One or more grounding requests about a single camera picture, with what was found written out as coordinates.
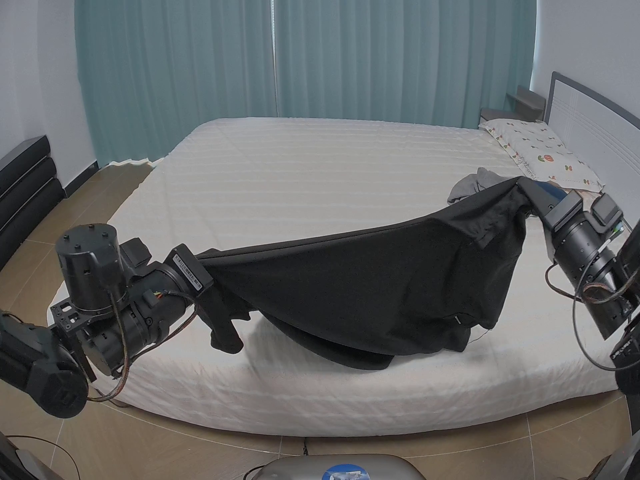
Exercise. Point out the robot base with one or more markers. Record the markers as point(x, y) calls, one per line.
point(335, 468)

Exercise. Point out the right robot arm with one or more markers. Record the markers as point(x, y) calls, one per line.
point(610, 303)

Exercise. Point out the black chest of drawers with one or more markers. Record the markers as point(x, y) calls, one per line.
point(25, 188)

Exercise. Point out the bed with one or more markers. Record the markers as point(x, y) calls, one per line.
point(310, 178)

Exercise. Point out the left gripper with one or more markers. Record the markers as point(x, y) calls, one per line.
point(170, 293)

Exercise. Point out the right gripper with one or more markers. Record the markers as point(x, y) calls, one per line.
point(580, 243)

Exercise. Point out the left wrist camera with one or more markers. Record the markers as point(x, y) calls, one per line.
point(136, 254)

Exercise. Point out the blue-green curtain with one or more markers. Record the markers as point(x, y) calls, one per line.
point(175, 58)
point(400, 43)

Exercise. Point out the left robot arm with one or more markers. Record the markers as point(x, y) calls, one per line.
point(90, 268)

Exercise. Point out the black T-shirt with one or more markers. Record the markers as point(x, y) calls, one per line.
point(375, 288)

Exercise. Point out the white printed pillow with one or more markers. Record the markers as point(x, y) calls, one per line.
point(545, 153)

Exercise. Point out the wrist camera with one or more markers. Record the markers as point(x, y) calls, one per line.
point(136, 254)
point(607, 210)

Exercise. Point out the grey bedside table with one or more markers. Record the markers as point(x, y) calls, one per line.
point(520, 103)

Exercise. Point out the pile of clothes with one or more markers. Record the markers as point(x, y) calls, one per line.
point(472, 185)

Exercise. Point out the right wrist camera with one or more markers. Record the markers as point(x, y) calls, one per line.
point(607, 210)

